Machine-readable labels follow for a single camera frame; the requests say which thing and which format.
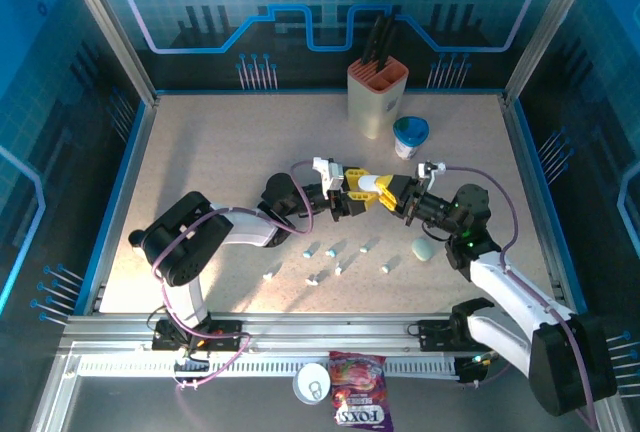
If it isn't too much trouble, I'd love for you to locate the white cup blue lid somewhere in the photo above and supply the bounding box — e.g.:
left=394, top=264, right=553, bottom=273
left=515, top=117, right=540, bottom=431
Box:
left=392, top=115, right=431, bottom=161

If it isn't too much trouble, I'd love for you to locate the beige knife block orange top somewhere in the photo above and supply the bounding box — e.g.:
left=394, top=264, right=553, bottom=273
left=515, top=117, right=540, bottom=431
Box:
left=347, top=58, right=410, bottom=141

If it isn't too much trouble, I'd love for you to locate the purple Fox's candy bag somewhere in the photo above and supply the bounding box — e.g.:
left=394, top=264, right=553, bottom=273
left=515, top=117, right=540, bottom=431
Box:
left=327, top=350, right=396, bottom=428

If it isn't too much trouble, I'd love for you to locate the white pull-tab can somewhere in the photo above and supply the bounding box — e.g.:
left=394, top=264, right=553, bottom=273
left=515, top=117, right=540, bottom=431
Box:
left=292, top=361, right=332, bottom=406

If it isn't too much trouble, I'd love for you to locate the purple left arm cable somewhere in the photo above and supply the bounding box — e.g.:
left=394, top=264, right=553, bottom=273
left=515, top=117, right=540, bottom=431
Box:
left=149, top=160, right=321, bottom=391

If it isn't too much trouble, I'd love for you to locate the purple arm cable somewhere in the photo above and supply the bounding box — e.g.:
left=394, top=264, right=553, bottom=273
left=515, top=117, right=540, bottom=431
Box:
left=149, top=160, right=321, bottom=391
left=442, top=164, right=599, bottom=431

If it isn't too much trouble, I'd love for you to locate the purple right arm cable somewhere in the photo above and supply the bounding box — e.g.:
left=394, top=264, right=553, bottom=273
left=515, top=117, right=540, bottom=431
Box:
left=442, top=164, right=599, bottom=431

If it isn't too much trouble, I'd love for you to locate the aluminium side rail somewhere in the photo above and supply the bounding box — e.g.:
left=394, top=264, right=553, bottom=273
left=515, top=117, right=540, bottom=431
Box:
left=501, top=95, right=574, bottom=314
left=92, top=96, right=161, bottom=314

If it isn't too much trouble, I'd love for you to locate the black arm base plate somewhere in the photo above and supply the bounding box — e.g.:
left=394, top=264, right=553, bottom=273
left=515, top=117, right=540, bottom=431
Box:
left=151, top=318, right=246, bottom=353
left=417, top=319, right=501, bottom=353

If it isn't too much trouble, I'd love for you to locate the black handled knife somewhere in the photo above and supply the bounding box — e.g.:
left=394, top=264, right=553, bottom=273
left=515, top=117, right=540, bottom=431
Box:
left=372, top=15, right=396, bottom=72
left=380, top=25, right=400, bottom=73
left=360, top=14, right=385, bottom=66

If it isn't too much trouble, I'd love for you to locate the aluminium front rail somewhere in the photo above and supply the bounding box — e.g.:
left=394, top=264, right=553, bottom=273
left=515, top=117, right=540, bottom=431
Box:
left=59, top=312, right=601, bottom=353

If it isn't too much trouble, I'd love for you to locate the white slotted cable duct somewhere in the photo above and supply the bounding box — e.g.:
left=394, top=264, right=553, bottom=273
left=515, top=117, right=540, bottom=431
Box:
left=77, top=355, right=459, bottom=378

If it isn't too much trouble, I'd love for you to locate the aluminium frame post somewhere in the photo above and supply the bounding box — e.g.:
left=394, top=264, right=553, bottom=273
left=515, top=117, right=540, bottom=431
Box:
left=502, top=0, right=604, bottom=103
left=55, top=0, right=160, bottom=106

